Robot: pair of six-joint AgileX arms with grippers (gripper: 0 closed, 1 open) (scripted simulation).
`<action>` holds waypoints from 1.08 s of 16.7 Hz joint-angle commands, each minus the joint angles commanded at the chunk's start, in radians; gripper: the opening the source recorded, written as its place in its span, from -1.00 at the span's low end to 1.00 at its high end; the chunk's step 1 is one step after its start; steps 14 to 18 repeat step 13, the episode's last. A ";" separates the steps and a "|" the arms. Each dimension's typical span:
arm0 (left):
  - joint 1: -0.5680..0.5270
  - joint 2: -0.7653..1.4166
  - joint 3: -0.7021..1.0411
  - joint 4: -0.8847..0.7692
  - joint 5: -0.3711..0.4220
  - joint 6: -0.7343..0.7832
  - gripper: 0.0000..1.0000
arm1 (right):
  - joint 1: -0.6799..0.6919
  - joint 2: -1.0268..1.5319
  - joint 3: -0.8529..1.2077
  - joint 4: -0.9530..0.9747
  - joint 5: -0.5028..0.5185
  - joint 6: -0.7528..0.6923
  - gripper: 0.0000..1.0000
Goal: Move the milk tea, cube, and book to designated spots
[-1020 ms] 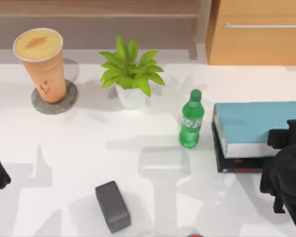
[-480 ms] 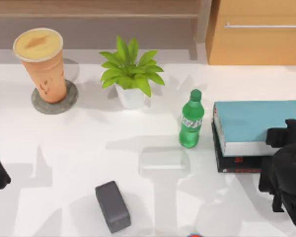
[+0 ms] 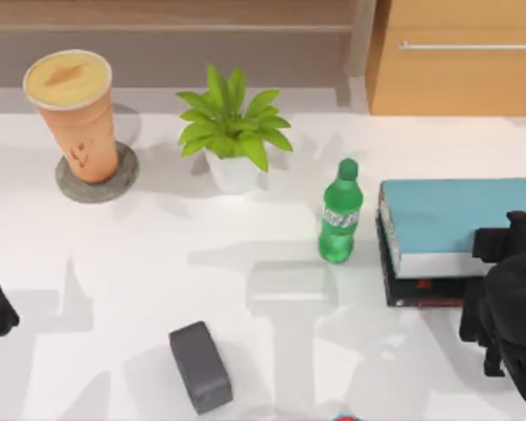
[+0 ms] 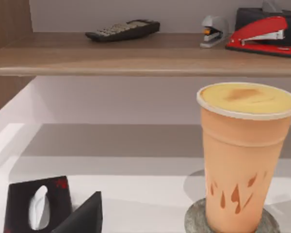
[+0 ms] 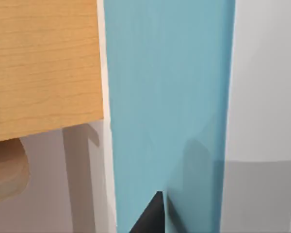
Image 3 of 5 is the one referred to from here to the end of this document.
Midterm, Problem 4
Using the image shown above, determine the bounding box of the green bottle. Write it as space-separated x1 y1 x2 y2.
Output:
317 158 365 266

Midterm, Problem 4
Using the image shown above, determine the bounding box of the wooden cupboard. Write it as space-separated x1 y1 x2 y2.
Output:
365 0 526 118

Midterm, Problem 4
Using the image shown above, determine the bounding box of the grey round coaster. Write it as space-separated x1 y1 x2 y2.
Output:
54 140 140 204

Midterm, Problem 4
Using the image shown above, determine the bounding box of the orange cup with coffee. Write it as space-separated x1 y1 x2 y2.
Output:
22 50 121 184

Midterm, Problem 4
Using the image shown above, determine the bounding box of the black book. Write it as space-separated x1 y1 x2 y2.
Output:
374 213 488 309

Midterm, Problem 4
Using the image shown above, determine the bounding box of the green plant in white pot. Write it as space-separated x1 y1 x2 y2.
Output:
174 63 295 196

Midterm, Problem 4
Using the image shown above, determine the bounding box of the dark grey box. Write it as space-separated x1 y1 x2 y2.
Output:
167 320 235 417

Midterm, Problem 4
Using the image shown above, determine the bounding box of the blue book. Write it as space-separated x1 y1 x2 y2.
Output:
378 176 526 280

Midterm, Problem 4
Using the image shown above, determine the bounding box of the long metal handle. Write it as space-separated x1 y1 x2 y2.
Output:
397 39 526 51

